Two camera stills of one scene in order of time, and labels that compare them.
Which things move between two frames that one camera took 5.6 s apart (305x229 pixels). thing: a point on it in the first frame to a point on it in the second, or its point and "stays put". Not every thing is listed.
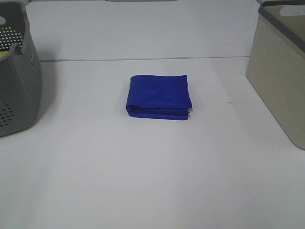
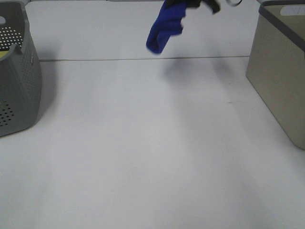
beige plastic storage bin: x=276 y=65 stays put
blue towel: x=159 y=97 to x=168 y=23
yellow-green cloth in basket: x=3 y=53 stays put
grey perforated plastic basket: x=21 y=74 stays put
